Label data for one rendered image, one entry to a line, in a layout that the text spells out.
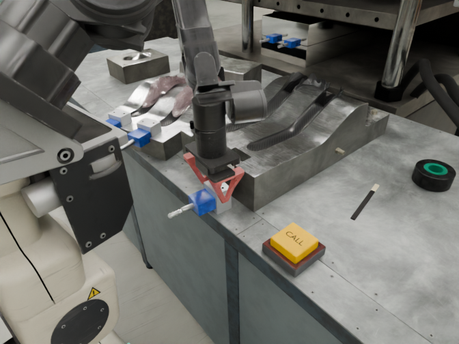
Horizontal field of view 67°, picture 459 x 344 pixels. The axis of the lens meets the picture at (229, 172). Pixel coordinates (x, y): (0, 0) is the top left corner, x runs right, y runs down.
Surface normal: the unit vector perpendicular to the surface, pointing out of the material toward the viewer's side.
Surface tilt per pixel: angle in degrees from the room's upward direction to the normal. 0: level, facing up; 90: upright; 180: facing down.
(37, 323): 90
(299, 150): 3
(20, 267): 24
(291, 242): 0
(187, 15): 46
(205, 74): 54
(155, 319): 0
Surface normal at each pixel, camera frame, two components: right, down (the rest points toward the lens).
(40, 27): 0.41, 0.11
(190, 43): 0.13, -0.03
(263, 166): -0.03, -0.82
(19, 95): 0.74, 0.37
